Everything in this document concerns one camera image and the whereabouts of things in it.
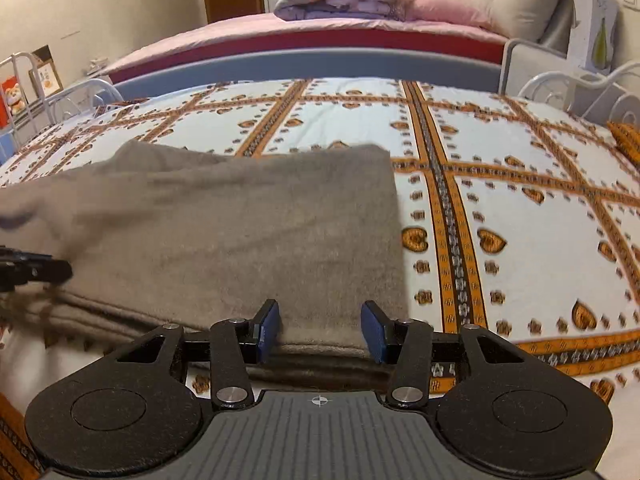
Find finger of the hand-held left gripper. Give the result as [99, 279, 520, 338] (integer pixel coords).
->
[0, 247, 74, 293]

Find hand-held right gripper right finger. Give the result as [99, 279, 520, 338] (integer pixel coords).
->
[361, 300, 540, 409]

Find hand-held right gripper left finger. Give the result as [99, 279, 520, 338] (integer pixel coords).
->
[104, 299, 281, 412]

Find grey pants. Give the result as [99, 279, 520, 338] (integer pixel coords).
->
[0, 140, 413, 377]

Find red box with plush toy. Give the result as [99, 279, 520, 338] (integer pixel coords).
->
[0, 76, 29, 129]

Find heart patterned bedsheet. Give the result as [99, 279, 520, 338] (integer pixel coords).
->
[0, 77, 640, 480]

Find white low dresser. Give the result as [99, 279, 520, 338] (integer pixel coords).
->
[30, 60, 121, 111]

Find pink sheeted bed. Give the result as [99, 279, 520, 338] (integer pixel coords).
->
[97, 12, 508, 106]

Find white bedside cabinet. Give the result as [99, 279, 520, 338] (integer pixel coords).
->
[499, 37, 569, 96]

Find orange patterned pillow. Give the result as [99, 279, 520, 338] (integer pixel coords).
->
[606, 120, 640, 167]

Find pink pillow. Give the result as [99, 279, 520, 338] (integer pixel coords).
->
[405, 0, 497, 32]

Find white box with pear print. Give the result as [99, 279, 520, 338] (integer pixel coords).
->
[567, 0, 622, 74]

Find white metal bed frame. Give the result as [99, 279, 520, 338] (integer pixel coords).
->
[0, 52, 640, 153]

